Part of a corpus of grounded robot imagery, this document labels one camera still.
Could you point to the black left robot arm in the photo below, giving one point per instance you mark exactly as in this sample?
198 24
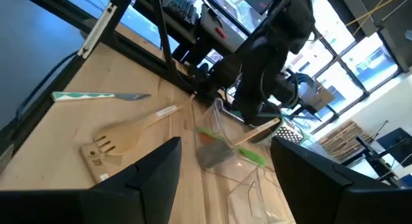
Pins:
289 21

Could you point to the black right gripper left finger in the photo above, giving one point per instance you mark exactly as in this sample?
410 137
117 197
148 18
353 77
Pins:
112 201

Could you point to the wooden slotted turner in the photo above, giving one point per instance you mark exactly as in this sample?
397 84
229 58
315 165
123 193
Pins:
128 137

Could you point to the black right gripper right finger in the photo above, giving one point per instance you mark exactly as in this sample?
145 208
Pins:
338 201

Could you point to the wooden slat stack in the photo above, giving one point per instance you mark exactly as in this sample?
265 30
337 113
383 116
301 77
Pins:
341 140

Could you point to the red silicone spatula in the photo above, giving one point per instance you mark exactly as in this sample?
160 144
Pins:
207 139

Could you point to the cardboard box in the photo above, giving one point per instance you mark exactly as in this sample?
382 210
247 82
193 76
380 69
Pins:
317 97

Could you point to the black desk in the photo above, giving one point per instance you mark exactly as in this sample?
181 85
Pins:
206 21

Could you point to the clear plastic bin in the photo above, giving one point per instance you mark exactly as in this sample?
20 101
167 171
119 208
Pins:
244 201
219 121

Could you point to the silver hinge bracket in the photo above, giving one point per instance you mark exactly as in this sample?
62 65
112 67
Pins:
96 31

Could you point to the backlit keyboard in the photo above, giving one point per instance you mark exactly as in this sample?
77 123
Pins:
181 10

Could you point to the large window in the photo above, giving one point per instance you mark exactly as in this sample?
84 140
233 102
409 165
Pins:
370 66

